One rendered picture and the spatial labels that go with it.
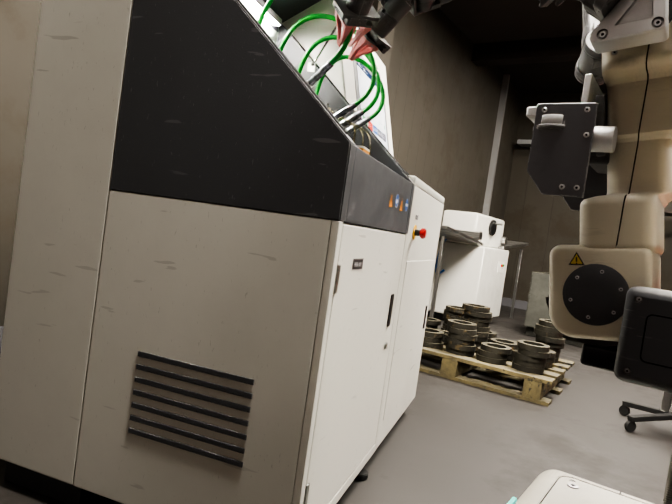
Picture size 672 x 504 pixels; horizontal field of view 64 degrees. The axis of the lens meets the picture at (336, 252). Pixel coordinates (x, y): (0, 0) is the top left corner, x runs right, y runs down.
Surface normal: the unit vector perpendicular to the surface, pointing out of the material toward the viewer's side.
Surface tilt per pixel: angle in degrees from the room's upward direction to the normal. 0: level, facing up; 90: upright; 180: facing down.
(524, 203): 90
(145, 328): 90
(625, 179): 90
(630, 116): 90
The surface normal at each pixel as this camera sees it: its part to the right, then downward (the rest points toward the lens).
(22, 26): 0.81, 0.14
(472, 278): -0.58, -0.05
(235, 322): -0.33, 0.00
